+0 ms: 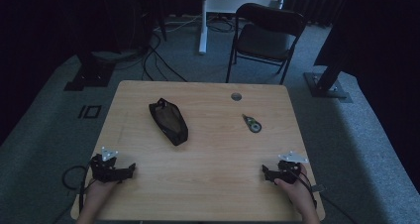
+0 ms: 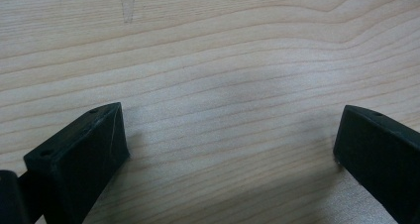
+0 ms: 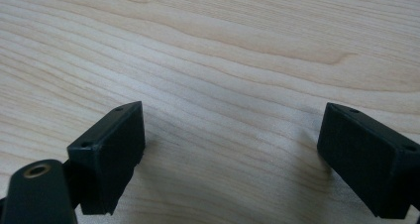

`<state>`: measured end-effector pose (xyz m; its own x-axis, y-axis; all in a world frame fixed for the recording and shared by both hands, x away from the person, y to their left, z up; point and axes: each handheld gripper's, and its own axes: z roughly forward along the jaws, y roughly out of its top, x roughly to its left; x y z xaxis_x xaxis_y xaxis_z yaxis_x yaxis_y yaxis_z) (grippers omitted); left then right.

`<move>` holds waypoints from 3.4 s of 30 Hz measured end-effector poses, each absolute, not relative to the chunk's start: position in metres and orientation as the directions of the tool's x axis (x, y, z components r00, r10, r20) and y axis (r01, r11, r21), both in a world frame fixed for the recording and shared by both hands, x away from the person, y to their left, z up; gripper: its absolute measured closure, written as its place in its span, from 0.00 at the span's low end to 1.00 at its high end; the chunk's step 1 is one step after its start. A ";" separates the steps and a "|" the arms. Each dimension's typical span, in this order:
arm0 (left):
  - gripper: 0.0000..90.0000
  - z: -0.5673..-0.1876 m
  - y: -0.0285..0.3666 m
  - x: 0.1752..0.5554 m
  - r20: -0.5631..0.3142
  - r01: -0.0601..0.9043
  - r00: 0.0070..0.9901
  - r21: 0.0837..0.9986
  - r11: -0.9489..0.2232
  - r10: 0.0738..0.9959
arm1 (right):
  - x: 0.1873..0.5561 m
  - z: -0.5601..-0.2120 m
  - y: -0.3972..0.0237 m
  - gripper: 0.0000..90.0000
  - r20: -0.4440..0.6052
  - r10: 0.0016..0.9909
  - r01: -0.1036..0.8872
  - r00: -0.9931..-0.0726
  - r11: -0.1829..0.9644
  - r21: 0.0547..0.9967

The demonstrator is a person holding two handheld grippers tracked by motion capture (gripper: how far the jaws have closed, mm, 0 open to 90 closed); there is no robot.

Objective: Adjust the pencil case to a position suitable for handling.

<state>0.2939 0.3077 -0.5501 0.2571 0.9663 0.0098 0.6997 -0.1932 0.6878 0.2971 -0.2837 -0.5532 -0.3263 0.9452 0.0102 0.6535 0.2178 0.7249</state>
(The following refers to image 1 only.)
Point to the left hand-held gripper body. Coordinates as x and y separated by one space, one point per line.
105 171

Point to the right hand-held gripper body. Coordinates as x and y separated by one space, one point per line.
290 171

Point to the green black correction tape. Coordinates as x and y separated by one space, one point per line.
253 124

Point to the black mesh pencil case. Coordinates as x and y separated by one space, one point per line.
170 121

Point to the person's left hand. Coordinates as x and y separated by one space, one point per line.
97 194

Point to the person's right hand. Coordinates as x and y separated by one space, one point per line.
302 194

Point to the grey round table grommet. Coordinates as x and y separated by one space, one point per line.
236 96

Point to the black stand with bolted base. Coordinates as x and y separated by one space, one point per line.
327 85

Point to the black stand with flat base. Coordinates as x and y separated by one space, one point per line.
90 73

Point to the black folding chair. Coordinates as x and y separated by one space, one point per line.
264 40

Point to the white metal desk frame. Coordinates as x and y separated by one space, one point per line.
211 6

